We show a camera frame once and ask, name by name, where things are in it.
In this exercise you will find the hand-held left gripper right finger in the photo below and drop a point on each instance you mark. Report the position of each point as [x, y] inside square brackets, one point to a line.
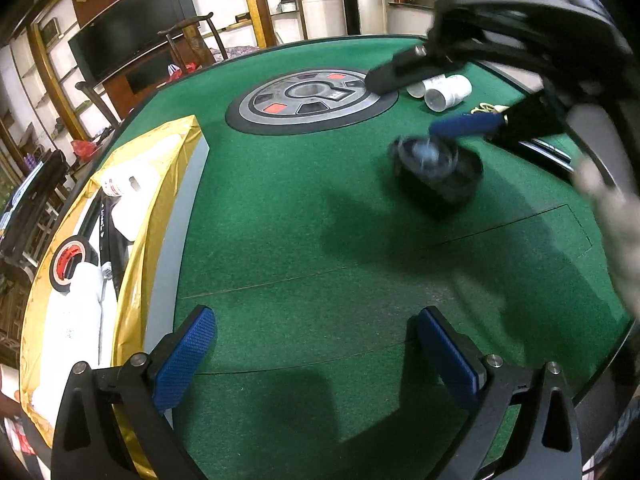
[450, 355]

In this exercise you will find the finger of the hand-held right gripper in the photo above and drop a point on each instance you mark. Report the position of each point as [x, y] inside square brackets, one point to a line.
[470, 125]
[400, 72]

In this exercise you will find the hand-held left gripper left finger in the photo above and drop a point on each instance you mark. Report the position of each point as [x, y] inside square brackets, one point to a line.
[185, 355]

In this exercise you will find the black tape roll red core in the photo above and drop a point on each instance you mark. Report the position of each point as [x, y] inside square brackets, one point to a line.
[57, 265]

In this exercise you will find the gold-edged storage box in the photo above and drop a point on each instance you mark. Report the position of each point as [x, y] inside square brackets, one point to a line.
[165, 170]

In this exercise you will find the person's right forearm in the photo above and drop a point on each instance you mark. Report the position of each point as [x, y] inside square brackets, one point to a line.
[620, 245]

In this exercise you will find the round grey table panel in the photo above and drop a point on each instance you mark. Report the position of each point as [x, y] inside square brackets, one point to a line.
[280, 110]

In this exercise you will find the dark wooden chair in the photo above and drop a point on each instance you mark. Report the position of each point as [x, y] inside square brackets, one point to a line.
[195, 35]
[100, 105]

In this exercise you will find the red plastic bag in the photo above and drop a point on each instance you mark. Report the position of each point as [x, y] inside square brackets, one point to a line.
[82, 149]

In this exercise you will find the wooden television cabinet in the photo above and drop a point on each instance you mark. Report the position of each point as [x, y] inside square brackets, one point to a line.
[150, 77]

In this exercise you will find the black television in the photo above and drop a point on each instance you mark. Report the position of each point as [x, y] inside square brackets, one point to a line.
[130, 25]

